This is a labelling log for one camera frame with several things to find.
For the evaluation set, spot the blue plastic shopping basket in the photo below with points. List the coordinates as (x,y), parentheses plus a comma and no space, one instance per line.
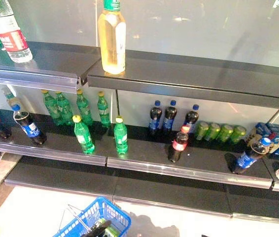
(110,212)

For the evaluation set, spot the small yellow tea bottle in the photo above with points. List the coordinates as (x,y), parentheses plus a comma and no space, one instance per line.
(12,101)

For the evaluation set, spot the blue cookie boxes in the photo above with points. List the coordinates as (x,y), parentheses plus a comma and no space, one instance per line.
(251,137)

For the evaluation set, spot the narrow blue cookie box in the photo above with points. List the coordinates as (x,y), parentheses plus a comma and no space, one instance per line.
(261,128)

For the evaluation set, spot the large water bottle red label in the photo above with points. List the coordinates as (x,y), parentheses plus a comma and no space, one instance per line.
(13,39)

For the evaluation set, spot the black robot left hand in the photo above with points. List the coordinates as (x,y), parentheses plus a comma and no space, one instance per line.
(97,229)

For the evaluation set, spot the black shelf base deck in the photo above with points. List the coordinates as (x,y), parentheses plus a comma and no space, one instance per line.
(80,177)

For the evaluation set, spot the large yellow tea bottle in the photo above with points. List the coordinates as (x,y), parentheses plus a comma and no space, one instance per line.
(111,42)

